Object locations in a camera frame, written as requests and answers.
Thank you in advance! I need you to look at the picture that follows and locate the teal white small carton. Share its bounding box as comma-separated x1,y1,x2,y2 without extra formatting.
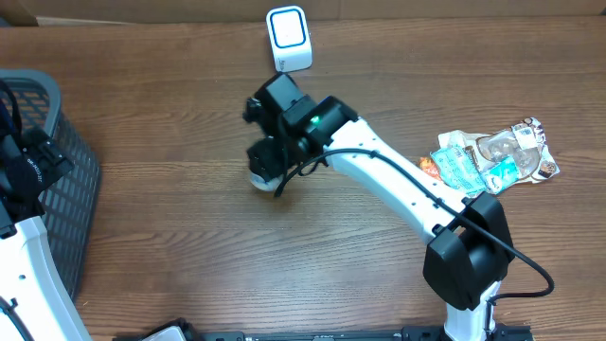
481,156,520,194

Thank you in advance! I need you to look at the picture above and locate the white barcode scanner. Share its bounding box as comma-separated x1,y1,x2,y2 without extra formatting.
265,5,312,73

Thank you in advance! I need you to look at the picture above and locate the orange small box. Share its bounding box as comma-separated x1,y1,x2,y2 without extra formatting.
419,157,442,181

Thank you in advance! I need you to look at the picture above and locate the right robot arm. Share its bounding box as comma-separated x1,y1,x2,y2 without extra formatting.
242,73,513,340

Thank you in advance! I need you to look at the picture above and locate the brown white snack bag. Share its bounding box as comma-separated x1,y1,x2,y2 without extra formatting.
438,117,560,184

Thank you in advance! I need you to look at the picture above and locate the green lid jar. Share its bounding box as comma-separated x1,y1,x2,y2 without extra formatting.
250,172,284,192

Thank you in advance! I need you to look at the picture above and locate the grey plastic basket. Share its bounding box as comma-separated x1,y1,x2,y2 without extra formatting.
1,69,101,300

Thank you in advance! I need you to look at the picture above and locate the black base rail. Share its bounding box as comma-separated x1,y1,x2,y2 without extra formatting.
113,324,536,341

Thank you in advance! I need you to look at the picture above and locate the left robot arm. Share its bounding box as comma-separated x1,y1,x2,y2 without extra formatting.
1,70,101,340

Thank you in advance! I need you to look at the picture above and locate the teal tissue pack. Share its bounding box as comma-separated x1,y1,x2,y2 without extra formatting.
430,146,487,197

